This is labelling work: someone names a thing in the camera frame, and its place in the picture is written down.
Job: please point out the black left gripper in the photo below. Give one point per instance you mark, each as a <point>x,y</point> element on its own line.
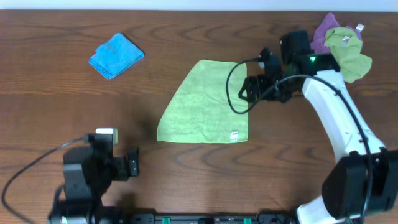
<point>125,168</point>

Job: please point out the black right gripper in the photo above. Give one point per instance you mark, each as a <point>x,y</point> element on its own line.
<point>250,83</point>

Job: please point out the light green cloth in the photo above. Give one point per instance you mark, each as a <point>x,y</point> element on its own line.
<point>199,111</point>

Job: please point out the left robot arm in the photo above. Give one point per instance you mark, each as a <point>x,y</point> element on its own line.
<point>88,174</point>

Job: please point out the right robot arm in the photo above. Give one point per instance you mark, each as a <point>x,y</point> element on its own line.
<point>364,179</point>

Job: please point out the purple cloth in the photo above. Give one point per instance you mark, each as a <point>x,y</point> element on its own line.
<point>323,34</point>

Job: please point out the crumpled olive green cloth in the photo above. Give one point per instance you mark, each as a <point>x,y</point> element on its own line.
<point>352,68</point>

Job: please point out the folded blue cloth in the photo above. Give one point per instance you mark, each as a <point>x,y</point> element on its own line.
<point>115,56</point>

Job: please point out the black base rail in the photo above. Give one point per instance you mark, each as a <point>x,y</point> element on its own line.
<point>260,218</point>

